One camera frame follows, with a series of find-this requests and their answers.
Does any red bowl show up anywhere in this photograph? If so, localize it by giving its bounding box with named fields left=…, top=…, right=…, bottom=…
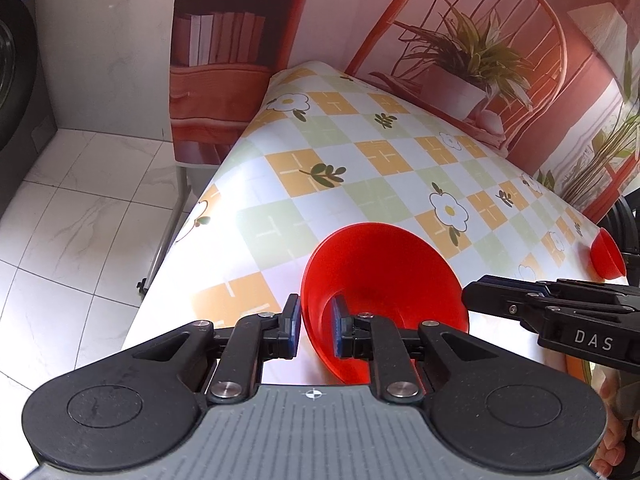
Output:
left=590, top=228, right=627, bottom=280
left=302, top=222, right=470, bottom=385

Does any person's right hand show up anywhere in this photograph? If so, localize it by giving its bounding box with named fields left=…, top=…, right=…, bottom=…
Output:
left=591, top=365, right=639, bottom=477

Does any checkered floral tablecloth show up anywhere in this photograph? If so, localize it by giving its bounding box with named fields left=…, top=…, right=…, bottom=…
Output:
left=121, top=60, right=626, bottom=386

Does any printed room backdrop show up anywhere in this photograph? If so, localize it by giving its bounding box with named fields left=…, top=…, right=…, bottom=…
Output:
left=168, top=0, right=639, bottom=220

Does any grey washing machine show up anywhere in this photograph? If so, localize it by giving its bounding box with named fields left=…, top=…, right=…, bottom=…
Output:
left=0, top=0, right=56, bottom=210

